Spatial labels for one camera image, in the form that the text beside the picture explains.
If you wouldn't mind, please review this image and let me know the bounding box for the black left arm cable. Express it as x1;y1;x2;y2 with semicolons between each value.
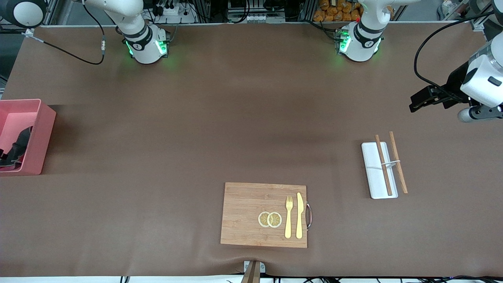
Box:
414;12;496;99

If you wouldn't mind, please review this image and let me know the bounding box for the yellow plastic fork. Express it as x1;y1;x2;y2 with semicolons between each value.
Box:
285;196;294;239

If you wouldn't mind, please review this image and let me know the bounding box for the white power strip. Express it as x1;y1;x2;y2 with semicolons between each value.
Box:
151;0;197;24

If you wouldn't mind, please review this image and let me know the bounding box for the bamboo cutting board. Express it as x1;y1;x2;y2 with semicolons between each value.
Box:
220;182;313;248

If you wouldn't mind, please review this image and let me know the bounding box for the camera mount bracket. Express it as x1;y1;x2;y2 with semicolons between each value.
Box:
240;261;266;283

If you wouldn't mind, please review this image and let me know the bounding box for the white rectangular tray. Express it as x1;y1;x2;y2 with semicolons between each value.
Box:
361;142;398;199

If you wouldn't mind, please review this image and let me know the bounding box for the yellow plastic knife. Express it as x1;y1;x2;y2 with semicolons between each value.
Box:
296;192;304;239

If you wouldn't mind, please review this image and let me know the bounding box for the bag of orange snacks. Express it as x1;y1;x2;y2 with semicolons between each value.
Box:
313;0;364;22

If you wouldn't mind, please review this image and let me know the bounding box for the grey and pink cloth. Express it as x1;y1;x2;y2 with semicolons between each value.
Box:
0;126;33;170

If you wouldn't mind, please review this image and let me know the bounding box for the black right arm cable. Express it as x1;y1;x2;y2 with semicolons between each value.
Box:
23;0;107;66

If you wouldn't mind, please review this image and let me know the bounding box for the brown wooden chopstick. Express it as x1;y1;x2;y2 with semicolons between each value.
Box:
374;134;393;196
388;131;409;194

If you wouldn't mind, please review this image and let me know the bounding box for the pink plastic bin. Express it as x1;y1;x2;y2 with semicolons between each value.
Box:
0;99;57;176

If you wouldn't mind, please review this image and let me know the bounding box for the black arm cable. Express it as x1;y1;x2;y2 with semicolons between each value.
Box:
23;0;107;66
414;12;496;99

